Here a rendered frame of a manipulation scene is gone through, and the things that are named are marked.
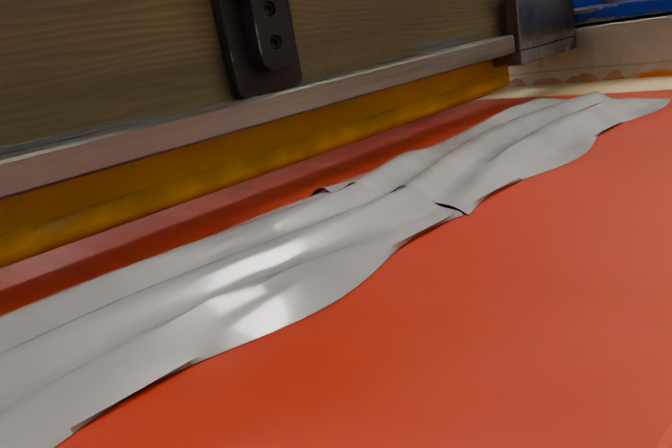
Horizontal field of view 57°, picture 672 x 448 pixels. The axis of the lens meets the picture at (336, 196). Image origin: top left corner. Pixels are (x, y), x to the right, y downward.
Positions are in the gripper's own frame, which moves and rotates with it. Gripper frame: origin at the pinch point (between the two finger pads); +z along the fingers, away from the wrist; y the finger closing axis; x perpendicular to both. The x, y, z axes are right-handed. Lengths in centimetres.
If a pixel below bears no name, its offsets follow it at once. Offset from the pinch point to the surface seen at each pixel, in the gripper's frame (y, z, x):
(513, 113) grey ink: 5.6, 5.5, 11.5
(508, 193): 11.0, 5.9, 1.4
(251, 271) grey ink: 8.9, 5.4, -7.1
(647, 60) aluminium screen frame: 7.2, 5.3, 24.6
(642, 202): 15.0, 5.9, 1.4
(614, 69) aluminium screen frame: 5.2, 5.7, 24.6
